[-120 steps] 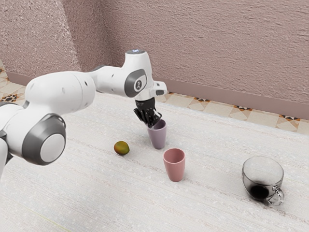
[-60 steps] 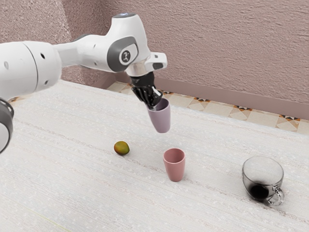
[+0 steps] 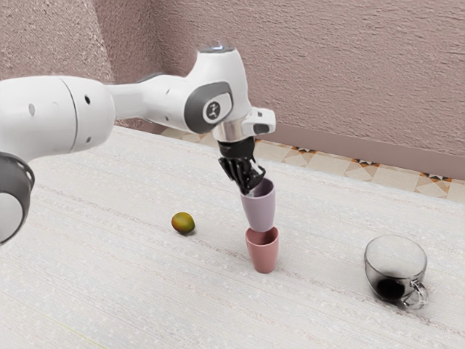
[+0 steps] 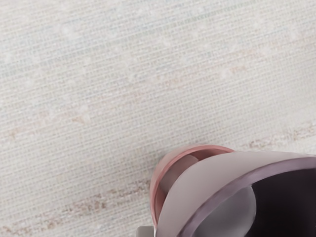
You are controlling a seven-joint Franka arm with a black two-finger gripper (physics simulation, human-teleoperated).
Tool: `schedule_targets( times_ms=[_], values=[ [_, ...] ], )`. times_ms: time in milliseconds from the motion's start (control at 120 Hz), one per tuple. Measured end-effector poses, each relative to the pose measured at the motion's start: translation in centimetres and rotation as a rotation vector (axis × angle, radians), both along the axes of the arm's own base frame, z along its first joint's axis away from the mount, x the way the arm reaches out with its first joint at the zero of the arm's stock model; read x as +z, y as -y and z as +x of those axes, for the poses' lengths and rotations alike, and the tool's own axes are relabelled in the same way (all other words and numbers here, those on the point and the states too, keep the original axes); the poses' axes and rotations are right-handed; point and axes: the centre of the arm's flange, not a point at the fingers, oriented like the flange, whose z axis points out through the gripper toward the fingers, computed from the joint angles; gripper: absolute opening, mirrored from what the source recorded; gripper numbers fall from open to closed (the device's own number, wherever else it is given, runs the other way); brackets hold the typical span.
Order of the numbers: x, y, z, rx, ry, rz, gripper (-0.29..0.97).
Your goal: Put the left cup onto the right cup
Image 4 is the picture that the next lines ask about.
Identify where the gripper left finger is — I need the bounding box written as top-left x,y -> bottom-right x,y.
136,225 -> 158,237

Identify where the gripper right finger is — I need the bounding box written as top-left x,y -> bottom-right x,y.
191,184 -> 258,237

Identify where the lilac cup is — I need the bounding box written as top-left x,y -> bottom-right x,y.
156,151 -> 316,237

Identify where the pink cup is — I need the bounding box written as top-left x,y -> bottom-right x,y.
149,145 -> 234,227

